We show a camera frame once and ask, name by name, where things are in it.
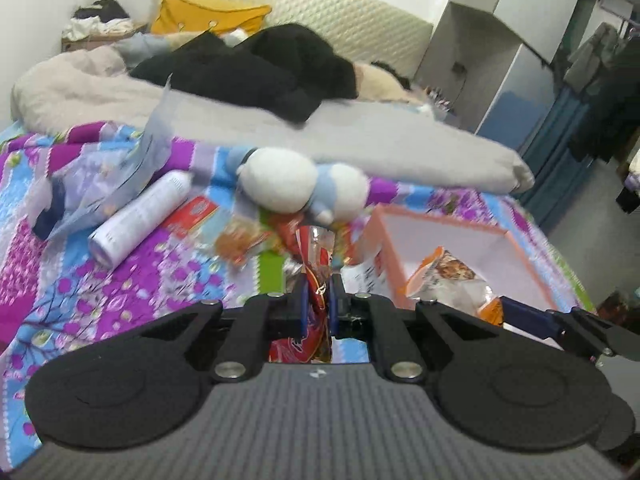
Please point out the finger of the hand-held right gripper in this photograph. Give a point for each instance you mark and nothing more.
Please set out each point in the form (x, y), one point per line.
(525, 316)

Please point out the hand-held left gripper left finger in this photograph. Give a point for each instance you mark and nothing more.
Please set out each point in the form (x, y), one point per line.
(301, 305)

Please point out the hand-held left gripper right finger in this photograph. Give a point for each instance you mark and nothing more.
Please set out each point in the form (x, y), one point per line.
(336, 305)

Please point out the small orange snack packet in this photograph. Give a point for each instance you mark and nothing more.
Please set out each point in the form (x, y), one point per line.
(492, 312)

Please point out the white printed snack packet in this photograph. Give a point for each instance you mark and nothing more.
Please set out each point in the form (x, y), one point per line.
(362, 280)

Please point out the bright red snack packet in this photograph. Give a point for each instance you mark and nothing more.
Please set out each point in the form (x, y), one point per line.
(317, 270)

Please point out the clear yellow snack packet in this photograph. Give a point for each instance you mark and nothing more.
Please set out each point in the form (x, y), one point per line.
(350, 245)

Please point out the small red snack packet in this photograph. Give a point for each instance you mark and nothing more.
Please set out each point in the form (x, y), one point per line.
(287, 230)

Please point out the orange and white snack packet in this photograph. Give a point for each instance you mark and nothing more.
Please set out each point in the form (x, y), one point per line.
(445, 275)

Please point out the orange cardboard box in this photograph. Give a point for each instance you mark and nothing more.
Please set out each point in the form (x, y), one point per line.
(440, 232)

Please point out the red label snack packet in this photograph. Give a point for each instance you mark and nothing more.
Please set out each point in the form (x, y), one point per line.
(192, 215)

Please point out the dark red bag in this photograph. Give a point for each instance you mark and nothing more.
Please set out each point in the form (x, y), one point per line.
(617, 304)

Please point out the white and blue plush toy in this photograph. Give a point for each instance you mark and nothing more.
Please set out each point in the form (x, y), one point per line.
(280, 180)

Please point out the blue curtain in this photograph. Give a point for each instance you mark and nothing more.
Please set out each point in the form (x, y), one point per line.
(555, 170)

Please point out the grey duvet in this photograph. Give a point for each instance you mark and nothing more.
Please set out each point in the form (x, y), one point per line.
(400, 145)

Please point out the white spray bottle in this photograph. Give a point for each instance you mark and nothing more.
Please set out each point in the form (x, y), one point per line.
(140, 217)

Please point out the blue board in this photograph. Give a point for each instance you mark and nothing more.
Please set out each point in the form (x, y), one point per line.
(510, 120)

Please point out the purple patterned bed sheet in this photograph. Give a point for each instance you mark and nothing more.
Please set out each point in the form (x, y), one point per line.
(100, 285)

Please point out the clear plastic bag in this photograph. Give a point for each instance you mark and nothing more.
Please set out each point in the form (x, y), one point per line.
(125, 170)

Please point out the cream fleece blanket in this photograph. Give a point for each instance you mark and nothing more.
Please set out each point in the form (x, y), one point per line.
(380, 85)

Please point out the black hanging coat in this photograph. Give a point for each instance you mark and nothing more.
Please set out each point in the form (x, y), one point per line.
(615, 110)

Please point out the small black garment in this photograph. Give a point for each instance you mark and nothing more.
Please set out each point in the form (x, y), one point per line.
(395, 72)

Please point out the grey hanging jacket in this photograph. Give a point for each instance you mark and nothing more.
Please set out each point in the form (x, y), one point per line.
(592, 55)

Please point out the cream quilted headboard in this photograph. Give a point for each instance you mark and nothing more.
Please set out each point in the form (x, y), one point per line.
(350, 20)

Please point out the light blue garment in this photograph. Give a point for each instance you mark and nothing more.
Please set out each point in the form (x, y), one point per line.
(145, 47)

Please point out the yellow pillow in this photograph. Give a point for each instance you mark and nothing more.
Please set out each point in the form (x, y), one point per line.
(200, 15)

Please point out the wooden nightstand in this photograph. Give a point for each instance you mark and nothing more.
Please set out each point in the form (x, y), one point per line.
(100, 42)

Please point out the white cloth pile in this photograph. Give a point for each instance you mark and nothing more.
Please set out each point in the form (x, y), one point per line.
(95, 27)

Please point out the black cloth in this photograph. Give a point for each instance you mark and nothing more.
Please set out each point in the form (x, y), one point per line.
(102, 10)

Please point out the white wall cabinet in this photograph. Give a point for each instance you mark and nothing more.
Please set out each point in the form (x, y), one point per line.
(500, 60)

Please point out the metal clothes rail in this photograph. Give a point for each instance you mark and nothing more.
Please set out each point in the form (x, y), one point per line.
(615, 5)

